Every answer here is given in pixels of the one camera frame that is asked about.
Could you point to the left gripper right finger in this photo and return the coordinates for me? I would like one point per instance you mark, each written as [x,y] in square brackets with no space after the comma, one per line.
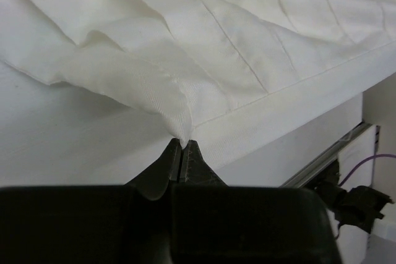
[212,222]

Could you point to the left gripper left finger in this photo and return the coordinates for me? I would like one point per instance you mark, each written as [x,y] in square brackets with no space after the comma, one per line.
[91,223]

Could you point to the white pleated skirt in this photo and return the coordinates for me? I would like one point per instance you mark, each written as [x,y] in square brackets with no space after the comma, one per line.
[234,75]

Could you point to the aluminium front rail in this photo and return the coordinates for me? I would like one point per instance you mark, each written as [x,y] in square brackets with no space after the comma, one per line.
[330,155]

